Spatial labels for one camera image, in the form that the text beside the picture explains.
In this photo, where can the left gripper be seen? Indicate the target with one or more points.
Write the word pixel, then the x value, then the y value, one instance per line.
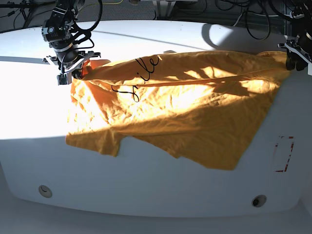
pixel 299 52

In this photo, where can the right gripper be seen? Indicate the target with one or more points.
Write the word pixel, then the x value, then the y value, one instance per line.
pixel 71 62

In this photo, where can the orange T-shirt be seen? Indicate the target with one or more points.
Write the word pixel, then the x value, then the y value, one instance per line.
pixel 205 106

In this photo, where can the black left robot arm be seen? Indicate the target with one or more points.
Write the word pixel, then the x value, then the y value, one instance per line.
pixel 305 23

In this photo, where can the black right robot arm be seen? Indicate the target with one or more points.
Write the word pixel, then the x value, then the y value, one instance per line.
pixel 71 44

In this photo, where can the white power strip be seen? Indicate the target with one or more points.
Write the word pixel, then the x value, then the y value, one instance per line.
pixel 296 14

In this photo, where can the red tape rectangle marking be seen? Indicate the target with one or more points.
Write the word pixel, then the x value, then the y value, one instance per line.
pixel 282 153

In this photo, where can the left table grommet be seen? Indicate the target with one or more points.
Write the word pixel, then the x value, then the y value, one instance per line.
pixel 45 191

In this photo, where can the table grommet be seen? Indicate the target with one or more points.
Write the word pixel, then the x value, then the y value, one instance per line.
pixel 45 191
pixel 259 201

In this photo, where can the right table grommet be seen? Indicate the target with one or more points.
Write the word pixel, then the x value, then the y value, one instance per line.
pixel 259 201

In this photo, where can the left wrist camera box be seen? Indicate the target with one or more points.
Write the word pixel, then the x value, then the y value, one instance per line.
pixel 309 71

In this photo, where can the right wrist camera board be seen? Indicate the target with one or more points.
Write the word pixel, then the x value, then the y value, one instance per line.
pixel 62 79

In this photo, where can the aluminium frame profile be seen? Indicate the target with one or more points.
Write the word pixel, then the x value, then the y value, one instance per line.
pixel 163 8

